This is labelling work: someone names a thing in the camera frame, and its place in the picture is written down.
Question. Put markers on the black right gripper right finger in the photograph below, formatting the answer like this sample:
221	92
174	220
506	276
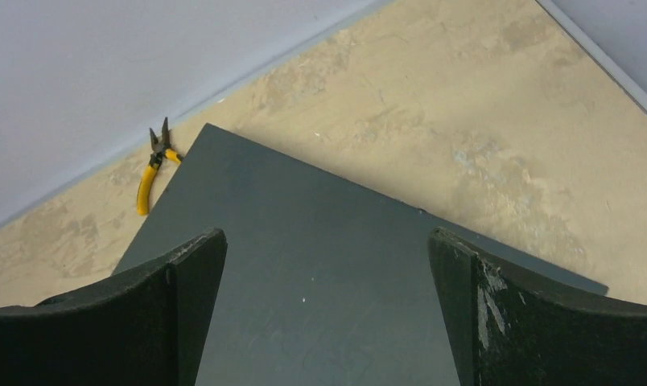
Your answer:
508	325

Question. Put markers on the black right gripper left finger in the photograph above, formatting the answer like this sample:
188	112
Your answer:
146	325

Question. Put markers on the dark grey network switch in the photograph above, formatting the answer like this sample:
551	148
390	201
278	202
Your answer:
326	282

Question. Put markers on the yellow handled pliers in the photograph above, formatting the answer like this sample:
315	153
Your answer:
161	148

